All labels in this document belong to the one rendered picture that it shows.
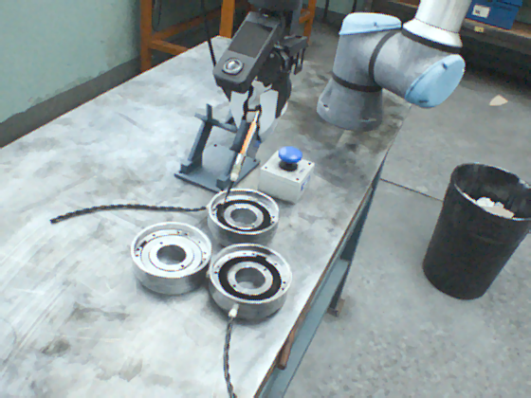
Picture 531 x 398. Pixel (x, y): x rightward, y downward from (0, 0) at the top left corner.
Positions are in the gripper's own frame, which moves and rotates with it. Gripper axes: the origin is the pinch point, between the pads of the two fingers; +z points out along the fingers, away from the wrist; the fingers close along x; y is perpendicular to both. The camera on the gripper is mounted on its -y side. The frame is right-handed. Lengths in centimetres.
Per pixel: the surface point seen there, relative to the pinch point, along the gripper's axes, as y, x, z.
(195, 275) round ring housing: -20.5, -4.5, 9.6
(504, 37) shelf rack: 330, -34, 52
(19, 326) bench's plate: -36.9, 9.5, 13.0
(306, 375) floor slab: 31, -14, 93
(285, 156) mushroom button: 6.3, -3.7, 5.9
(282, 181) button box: 4.6, -4.4, 9.5
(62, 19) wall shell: 111, 162, 44
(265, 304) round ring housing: -19.8, -14.2, 9.5
